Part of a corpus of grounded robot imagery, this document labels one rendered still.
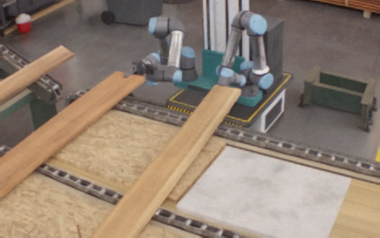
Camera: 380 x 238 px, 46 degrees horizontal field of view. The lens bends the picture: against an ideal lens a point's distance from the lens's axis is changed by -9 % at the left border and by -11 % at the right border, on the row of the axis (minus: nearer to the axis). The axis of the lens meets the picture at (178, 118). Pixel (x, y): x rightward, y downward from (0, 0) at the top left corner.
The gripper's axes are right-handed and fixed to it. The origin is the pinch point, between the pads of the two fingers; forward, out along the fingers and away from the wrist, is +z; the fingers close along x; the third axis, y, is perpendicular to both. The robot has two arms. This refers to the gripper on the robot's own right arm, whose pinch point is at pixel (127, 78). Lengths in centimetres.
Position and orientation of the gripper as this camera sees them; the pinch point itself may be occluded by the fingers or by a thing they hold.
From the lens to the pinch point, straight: 281.7
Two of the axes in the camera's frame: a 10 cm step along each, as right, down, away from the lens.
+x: -0.5, -8.6, -5.1
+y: -8.7, -2.1, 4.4
